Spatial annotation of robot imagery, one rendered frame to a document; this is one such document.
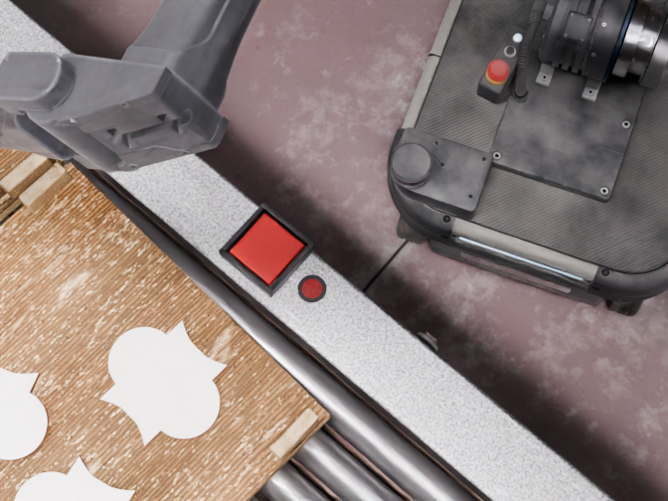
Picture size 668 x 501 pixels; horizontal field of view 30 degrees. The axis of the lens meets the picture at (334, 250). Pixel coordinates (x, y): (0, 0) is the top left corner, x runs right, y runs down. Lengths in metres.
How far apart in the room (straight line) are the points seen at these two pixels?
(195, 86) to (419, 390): 0.57
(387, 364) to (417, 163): 0.75
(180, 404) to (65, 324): 0.16
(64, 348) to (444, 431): 0.42
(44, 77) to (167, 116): 0.09
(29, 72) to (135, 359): 0.50
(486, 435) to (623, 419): 0.99
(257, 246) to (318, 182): 1.02
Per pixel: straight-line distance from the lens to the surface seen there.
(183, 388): 1.33
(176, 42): 0.87
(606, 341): 2.33
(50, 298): 1.39
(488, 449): 1.34
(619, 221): 2.14
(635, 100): 2.20
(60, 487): 1.33
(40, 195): 1.40
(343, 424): 1.33
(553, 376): 2.30
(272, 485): 1.33
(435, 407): 1.34
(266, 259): 1.37
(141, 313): 1.36
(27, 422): 1.35
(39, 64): 0.92
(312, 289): 1.37
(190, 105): 0.87
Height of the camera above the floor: 2.23
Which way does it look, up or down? 73 degrees down
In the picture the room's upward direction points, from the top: 6 degrees counter-clockwise
